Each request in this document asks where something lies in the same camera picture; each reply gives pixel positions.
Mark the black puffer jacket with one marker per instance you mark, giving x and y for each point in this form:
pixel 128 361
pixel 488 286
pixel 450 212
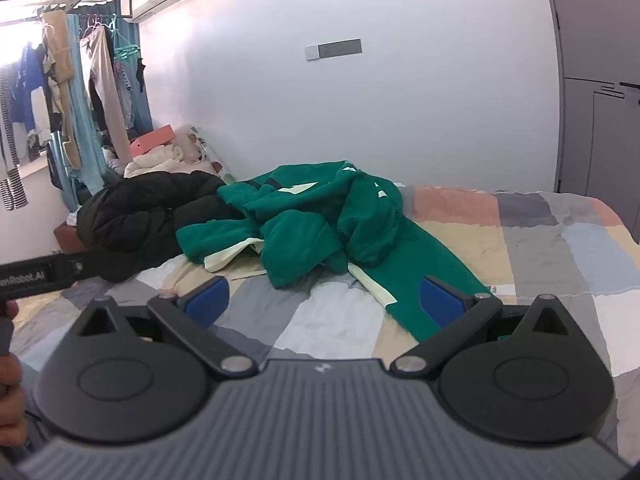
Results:
pixel 140 220

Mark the patchwork bed sheet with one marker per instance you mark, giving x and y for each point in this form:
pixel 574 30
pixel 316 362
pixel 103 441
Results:
pixel 550 260

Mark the pink box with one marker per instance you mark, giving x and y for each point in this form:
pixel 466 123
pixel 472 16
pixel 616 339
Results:
pixel 152 140

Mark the blue hanging shirt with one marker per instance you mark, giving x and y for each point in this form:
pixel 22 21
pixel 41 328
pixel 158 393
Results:
pixel 25 95

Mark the green hoodie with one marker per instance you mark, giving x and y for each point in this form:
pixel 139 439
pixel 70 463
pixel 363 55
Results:
pixel 320 220

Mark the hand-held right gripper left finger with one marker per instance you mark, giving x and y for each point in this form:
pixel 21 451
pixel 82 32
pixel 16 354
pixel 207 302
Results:
pixel 209 296

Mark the person's left hand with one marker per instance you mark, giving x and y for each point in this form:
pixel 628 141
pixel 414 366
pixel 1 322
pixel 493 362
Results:
pixel 10 390

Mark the striped hanging garment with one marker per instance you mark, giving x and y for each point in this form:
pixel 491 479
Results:
pixel 11 170

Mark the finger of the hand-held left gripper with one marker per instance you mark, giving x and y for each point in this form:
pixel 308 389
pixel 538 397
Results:
pixel 75 267

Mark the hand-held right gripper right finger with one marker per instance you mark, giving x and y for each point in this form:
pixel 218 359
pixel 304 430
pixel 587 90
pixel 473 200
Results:
pixel 440 305

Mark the teal clothes hanger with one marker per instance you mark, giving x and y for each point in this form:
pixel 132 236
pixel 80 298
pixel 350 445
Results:
pixel 127 50

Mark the grey wall switch panel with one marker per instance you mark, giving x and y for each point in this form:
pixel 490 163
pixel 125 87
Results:
pixel 332 49

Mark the blue curtain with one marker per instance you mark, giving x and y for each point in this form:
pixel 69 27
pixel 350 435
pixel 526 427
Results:
pixel 142 100

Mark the light blue hanging garment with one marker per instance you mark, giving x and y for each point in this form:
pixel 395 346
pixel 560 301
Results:
pixel 87 125

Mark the cream fleece cloth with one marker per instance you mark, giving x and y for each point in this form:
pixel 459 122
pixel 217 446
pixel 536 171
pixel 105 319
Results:
pixel 155 160

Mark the grey door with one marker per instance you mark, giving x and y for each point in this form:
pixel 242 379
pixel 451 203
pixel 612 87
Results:
pixel 595 60

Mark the beige hanging coat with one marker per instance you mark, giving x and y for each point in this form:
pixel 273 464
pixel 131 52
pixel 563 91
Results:
pixel 62 85

